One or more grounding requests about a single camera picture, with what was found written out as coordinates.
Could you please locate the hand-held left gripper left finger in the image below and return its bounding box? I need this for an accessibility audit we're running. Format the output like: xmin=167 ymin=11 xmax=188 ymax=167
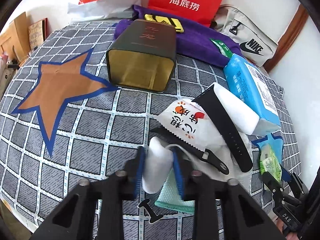
xmin=30 ymin=146 xmax=148 ymax=240

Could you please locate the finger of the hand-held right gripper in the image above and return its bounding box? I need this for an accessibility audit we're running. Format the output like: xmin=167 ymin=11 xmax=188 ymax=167
xmin=260 ymin=172 xmax=285 ymax=195
xmin=280 ymin=164 xmax=310 ymax=200

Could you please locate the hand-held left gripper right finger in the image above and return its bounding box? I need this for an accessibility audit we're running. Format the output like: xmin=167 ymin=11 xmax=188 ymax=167
xmin=171 ymin=148 xmax=288 ymax=240

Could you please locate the white plush toy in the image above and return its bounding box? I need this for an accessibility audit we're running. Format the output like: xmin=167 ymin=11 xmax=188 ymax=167
xmin=142 ymin=136 xmax=175 ymax=194

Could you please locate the green wet wipes packet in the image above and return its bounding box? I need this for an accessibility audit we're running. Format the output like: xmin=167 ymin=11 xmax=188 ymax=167
xmin=259 ymin=144 xmax=283 ymax=183

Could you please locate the white orange print snack packet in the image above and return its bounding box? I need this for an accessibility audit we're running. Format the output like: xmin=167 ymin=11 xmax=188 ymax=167
xmin=154 ymin=100 xmax=225 ymax=157

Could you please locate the white rectangular box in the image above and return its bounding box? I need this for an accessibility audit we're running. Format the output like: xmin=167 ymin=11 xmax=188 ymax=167
xmin=212 ymin=82 xmax=262 ymax=135

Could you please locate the blue tissue pack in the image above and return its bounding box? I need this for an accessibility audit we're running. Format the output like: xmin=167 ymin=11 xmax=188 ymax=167
xmin=223 ymin=54 xmax=282 ymax=133

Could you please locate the teal cloth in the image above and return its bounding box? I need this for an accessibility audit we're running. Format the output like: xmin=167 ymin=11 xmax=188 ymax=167
xmin=154 ymin=169 xmax=195 ymax=214

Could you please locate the grey checked bed sheet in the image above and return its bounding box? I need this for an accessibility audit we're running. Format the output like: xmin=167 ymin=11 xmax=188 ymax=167
xmin=0 ymin=20 xmax=285 ymax=240

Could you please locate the dark tin box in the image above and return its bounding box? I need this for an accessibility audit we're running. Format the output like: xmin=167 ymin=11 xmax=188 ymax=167
xmin=106 ymin=19 xmax=177 ymax=92

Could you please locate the green white packet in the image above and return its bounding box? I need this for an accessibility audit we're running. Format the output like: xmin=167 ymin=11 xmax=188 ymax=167
xmin=209 ymin=38 xmax=234 ymax=58

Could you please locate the purple towel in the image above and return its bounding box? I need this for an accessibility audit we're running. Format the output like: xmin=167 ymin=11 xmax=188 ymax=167
xmin=114 ymin=4 xmax=242 ymax=68

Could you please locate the wooden headboard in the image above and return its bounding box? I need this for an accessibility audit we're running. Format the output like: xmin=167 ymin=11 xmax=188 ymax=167
xmin=262 ymin=5 xmax=309 ymax=73

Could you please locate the yellow black pouch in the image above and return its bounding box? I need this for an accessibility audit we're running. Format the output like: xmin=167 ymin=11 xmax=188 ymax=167
xmin=144 ymin=13 xmax=184 ymax=33

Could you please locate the grey waist bag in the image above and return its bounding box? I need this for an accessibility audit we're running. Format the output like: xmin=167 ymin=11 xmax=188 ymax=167
xmin=210 ymin=4 xmax=279 ymax=67

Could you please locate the brown framed box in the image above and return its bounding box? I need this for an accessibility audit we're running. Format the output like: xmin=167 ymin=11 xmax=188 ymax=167
xmin=27 ymin=18 xmax=49 ymax=50

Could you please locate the white plastic bag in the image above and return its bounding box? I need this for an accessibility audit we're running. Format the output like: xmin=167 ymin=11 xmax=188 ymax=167
xmin=67 ymin=0 xmax=143 ymax=20

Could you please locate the light wooden furniture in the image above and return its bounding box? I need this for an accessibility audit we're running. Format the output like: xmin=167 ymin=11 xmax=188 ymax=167
xmin=0 ymin=11 xmax=32 ymax=63

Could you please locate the black strap with buckle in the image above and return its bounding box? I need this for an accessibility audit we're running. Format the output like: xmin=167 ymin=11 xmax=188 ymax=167
xmin=151 ymin=127 xmax=230 ymax=175

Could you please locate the wide black strap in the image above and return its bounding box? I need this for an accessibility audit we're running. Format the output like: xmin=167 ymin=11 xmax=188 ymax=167
xmin=191 ymin=82 xmax=254 ymax=173

